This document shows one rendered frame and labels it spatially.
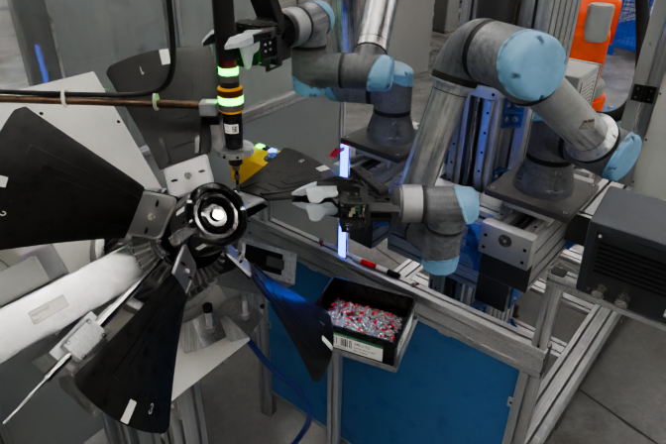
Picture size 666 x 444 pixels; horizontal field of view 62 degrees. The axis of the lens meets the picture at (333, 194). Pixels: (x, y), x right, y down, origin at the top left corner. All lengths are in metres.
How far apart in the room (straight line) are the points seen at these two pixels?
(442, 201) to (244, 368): 1.50
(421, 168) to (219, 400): 1.42
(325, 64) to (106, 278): 0.60
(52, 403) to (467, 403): 1.27
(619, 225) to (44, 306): 0.97
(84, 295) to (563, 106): 0.95
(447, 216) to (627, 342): 1.83
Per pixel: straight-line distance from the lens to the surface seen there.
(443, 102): 1.16
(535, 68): 1.05
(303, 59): 1.20
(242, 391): 2.33
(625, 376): 2.66
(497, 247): 1.47
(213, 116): 1.02
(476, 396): 1.52
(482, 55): 1.08
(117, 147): 1.30
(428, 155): 1.18
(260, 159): 1.54
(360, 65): 1.19
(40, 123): 0.96
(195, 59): 1.15
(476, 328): 1.37
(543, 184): 1.50
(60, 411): 2.11
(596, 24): 4.65
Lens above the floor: 1.73
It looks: 29 degrees down
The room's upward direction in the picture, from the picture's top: 1 degrees clockwise
